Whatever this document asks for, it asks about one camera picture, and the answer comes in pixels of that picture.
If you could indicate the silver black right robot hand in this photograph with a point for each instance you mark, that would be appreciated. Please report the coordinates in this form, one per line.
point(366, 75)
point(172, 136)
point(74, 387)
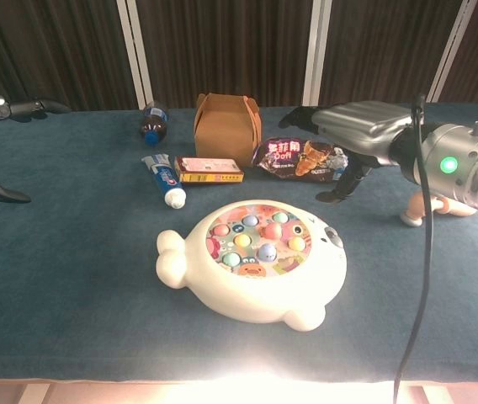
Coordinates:
point(357, 126)

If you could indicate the peach grey toy hammer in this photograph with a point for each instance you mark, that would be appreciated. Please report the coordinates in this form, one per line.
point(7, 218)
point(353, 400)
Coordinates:
point(413, 210)

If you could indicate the white seal whack-a-mole toy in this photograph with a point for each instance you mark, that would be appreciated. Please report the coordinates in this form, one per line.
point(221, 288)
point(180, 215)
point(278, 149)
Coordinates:
point(264, 294)

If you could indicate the dark brown snack bag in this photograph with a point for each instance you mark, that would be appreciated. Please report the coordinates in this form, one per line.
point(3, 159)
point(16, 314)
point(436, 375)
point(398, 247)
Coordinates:
point(289, 160)

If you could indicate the brown kraft paper box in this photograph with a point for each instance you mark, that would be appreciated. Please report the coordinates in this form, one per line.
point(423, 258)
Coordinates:
point(222, 134)

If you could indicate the yellow red flat box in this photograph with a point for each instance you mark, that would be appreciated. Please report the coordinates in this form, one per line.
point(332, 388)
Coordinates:
point(207, 170)

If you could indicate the dark brown curtain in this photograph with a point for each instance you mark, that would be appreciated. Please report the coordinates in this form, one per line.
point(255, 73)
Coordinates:
point(222, 42)

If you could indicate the cola bottle blue cap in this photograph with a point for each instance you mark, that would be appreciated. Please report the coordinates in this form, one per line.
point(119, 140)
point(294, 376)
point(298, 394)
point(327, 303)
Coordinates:
point(153, 124)

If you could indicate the teal tablecloth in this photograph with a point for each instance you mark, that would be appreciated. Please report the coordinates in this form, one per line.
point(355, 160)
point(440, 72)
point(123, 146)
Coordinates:
point(75, 273)

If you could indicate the blue white toothpaste tube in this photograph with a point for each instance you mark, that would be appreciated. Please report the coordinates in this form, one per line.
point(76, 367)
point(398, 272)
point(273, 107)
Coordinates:
point(164, 177)

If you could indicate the white frame post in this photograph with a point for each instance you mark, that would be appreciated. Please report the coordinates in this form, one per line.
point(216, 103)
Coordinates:
point(136, 50)
point(453, 42)
point(317, 50)

